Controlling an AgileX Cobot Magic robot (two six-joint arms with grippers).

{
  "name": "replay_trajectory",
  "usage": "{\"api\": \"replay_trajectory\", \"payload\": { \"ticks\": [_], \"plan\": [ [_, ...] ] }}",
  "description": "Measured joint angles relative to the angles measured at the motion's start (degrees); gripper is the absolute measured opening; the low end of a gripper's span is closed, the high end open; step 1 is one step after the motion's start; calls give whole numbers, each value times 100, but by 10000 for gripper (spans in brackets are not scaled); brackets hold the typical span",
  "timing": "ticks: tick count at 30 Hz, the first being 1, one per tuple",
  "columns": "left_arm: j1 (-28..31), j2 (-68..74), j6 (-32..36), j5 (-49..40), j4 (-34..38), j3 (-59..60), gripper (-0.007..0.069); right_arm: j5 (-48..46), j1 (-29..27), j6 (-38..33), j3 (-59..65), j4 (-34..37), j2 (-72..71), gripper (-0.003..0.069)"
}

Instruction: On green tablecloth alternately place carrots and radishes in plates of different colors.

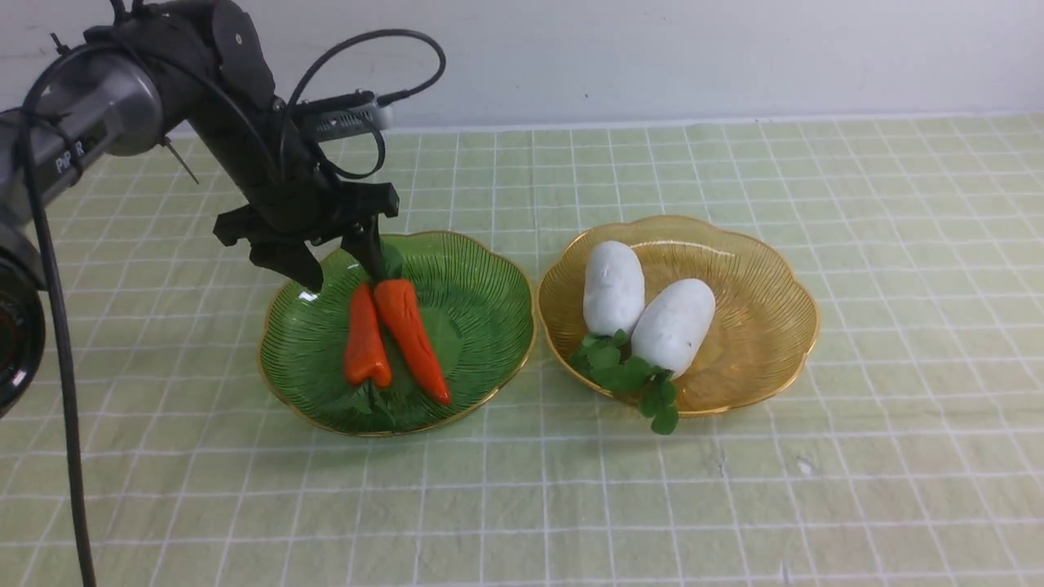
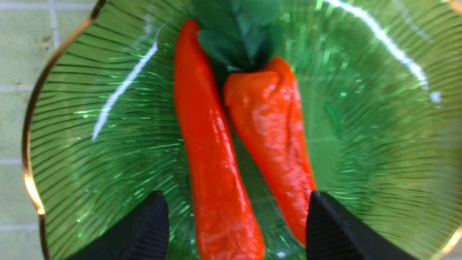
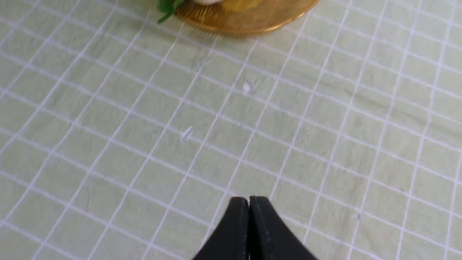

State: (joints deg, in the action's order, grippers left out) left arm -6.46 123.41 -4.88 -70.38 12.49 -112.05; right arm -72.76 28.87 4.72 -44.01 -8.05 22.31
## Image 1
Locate viewer left gripper black finger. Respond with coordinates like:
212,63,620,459
250,242,324,294

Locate amber ribbed plastic plate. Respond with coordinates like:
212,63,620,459
533,214,821,417

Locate green ribbed plastic plate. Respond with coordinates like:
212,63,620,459
258,231,536,437

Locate orange toy carrot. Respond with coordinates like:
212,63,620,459
342,282,395,427
373,241,452,406

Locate black camera cable, viewer left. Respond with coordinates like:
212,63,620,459
16,29,447,587

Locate black gripper body, viewer left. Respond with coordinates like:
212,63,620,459
195,98,401,249

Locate grey wrist camera, viewer left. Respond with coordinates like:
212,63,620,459
290,90,394,143

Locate white toy radish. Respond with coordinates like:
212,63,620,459
569,241,646,373
599,278,717,436

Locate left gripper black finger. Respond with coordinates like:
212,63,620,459
340,217,387,283

